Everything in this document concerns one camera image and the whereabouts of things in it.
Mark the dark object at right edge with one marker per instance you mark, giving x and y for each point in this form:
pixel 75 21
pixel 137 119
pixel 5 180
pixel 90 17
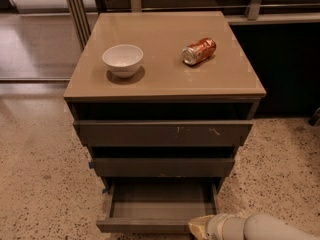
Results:
pixel 315 119

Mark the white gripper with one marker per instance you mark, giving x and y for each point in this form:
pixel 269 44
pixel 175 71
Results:
pixel 213 226

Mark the grey bottom drawer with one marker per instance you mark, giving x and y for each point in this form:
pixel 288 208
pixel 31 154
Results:
pixel 160 207

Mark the grey middle drawer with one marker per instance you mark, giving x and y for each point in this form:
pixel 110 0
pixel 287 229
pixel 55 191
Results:
pixel 162 167

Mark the white ceramic bowl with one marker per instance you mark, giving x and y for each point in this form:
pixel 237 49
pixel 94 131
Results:
pixel 123 60

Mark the crushed orange soda can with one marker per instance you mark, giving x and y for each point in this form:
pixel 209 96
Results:
pixel 198 52

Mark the grey drawer cabinet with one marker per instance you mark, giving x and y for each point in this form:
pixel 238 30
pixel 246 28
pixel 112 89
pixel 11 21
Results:
pixel 222 87

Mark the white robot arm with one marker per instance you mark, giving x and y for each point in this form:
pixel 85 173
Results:
pixel 255 227

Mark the grey drawer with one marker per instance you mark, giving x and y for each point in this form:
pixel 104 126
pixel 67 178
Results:
pixel 160 207
pixel 162 167
pixel 184 133

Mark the grey top drawer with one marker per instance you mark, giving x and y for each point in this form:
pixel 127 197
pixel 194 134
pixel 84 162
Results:
pixel 184 133

